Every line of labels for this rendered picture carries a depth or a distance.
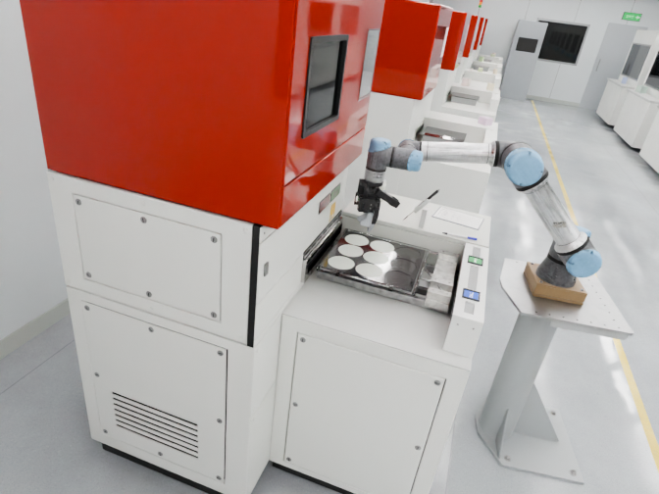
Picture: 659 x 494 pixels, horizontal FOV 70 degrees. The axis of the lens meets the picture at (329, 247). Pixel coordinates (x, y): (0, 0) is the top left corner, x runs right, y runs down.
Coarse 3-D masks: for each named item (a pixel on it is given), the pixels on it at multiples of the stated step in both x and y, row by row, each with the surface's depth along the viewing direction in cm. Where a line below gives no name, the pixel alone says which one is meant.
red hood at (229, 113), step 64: (64, 0) 113; (128, 0) 108; (192, 0) 103; (256, 0) 98; (320, 0) 107; (384, 0) 162; (64, 64) 121; (128, 64) 114; (192, 64) 109; (256, 64) 104; (320, 64) 120; (64, 128) 129; (128, 128) 122; (192, 128) 116; (256, 128) 111; (320, 128) 129; (192, 192) 124; (256, 192) 118
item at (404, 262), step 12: (372, 240) 195; (384, 240) 196; (336, 252) 182; (384, 252) 187; (396, 252) 188; (408, 252) 190; (420, 252) 191; (324, 264) 173; (372, 264) 177; (384, 264) 178; (396, 264) 180; (408, 264) 181; (420, 264) 182; (360, 276) 168; (384, 276) 170; (396, 276) 171; (408, 276) 172; (408, 288) 165
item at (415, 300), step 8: (320, 272) 178; (328, 272) 177; (336, 280) 177; (344, 280) 176; (352, 280) 175; (360, 288) 175; (368, 288) 174; (376, 288) 173; (384, 288) 172; (384, 296) 173; (392, 296) 172; (400, 296) 171; (408, 296) 170; (416, 296) 170; (416, 304) 170; (424, 304) 169; (440, 312) 168
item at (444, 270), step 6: (438, 264) 188; (444, 264) 189; (450, 264) 189; (456, 264) 190; (438, 270) 184; (444, 270) 184; (450, 270) 185; (438, 276) 179; (444, 276) 179; (450, 276) 180; (426, 300) 164; (432, 300) 164; (432, 306) 164; (438, 306) 163; (444, 306) 163
